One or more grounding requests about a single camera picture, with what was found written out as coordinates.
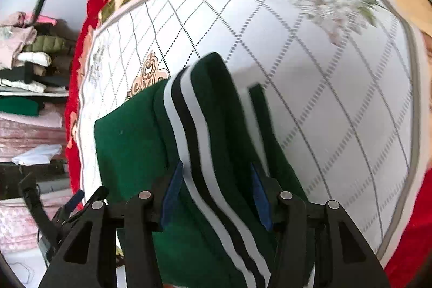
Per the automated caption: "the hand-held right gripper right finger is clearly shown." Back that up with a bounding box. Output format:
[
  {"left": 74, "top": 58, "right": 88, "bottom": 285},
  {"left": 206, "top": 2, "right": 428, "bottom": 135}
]
[{"left": 250, "top": 163, "right": 395, "bottom": 288}]

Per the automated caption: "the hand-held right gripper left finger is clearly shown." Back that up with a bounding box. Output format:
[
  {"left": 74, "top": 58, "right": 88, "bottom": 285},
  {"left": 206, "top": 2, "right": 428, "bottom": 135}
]
[{"left": 39, "top": 160, "right": 184, "bottom": 288}]

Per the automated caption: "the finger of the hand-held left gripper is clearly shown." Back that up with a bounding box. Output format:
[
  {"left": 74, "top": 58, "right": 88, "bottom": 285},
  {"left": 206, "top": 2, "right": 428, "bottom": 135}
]
[
  {"left": 18, "top": 173, "right": 56, "bottom": 258},
  {"left": 50, "top": 189, "right": 86, "bottom": 228}
]

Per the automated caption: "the green and white varsity jacket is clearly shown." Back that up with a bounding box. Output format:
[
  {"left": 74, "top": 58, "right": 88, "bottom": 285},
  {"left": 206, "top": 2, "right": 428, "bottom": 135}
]
[{"left": 94, "top": 52, "right": 318, "bottom": 288}]

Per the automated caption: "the pile of folded clothes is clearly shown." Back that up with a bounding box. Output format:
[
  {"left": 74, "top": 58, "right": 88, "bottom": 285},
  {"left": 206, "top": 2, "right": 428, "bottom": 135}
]
[{"left": 0, "top": 11, "right": 76, "bottom": 170}]

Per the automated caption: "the white diamond quilted mat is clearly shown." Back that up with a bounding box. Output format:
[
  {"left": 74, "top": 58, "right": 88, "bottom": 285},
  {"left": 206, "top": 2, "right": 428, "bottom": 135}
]
[{"left": 79, "top": 0, "right": 426, "bottom": 262}]

